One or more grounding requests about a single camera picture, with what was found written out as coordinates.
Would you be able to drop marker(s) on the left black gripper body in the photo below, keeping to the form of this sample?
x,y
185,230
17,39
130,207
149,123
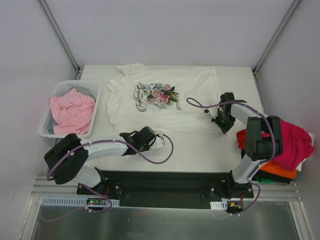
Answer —
x,y
152,139

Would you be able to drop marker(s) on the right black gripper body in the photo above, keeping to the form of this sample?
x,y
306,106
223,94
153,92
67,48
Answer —
x,y
223,123

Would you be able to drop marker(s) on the white floral t shirt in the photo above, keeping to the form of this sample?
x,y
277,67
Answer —
x,y
141,97

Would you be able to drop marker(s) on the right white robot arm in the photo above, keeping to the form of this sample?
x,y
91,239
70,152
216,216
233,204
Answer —
x,y
263,142

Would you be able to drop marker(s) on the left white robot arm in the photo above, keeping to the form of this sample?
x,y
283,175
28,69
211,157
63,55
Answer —
x,y
67,158

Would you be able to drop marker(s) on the red t shirt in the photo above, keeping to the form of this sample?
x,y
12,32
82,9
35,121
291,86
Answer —
x,y
241,138

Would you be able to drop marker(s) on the black t shirt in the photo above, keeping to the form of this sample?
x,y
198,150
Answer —
x,y
270,176

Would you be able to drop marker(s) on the orange t shirt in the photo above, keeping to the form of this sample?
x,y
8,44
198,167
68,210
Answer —
x,y
276,169

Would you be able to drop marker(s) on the green t shirt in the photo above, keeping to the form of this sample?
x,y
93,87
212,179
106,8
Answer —
x,y
264,180

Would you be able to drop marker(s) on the pink t shirt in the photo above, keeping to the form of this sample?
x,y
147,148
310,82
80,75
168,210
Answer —
x,y
72,112

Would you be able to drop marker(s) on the magenta t shirt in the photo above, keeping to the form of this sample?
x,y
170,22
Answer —
x,y
297,146

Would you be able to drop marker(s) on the white plastic laundry basket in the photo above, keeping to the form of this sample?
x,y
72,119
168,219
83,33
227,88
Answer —
x,y
72,109

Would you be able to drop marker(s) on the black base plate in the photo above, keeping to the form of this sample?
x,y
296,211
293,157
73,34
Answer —
x,y
177,190

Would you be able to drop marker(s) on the right white cable duct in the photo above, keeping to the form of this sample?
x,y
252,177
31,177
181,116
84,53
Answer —
x,y
219,205

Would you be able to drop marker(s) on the white cable duct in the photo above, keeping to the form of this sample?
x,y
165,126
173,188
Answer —
x,y
79,202
219,205

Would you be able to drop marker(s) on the aluminium rail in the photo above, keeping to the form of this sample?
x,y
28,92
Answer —
x,y
263,191

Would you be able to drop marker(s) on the left white cable duct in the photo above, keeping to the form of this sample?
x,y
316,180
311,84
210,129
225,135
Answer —
x,y
79,202

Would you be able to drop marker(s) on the left aluminium frame post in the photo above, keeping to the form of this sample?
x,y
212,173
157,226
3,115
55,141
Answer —
x,y
59,34

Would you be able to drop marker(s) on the aluminium frame post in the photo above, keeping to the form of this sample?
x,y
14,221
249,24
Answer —
x,y
277,34
59,34

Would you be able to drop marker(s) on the right aluminium frame post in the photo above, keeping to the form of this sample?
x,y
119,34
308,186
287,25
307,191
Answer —
x,y
277,34

